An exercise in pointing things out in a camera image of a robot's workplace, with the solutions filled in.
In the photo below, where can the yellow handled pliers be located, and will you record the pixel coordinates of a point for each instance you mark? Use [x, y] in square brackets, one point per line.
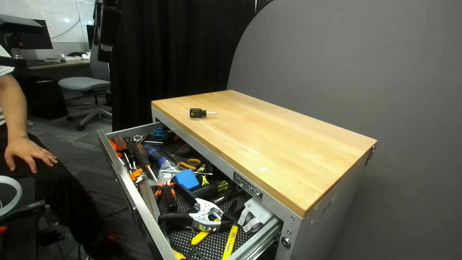
[201, 235]

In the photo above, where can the grey tool cabinet wooden top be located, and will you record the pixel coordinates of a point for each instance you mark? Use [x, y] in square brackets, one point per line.
[299, 167]

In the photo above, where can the person's bare hand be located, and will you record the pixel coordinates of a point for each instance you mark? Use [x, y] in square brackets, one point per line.
[28, 151]

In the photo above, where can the black computer monitor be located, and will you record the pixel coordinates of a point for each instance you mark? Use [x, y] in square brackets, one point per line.
[23, 33]

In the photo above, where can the orange handled scissors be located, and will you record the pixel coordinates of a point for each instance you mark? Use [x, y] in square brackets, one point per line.
[190, 163]

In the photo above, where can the person's bare forearm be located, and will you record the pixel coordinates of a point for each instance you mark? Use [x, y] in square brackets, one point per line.
[15, 108]

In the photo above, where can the stubby black screwdriver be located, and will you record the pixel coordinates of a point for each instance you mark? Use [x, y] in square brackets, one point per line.
[201, 112]

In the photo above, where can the tool drawer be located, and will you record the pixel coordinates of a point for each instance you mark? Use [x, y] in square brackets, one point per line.
[259, 229]

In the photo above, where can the blue handled screwdriver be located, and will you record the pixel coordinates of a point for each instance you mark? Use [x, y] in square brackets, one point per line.
[156, 156]

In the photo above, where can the orange black screwdriver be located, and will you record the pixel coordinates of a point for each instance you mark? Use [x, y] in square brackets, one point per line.
[143, 159]

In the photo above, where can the black curtain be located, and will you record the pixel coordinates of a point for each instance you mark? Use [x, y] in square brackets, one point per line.
[169, 47]

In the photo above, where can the grey office chair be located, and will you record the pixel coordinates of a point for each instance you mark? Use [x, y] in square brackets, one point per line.
[96, 83]

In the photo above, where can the dark office desk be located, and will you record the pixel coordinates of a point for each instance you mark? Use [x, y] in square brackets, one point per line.
[39, 82]

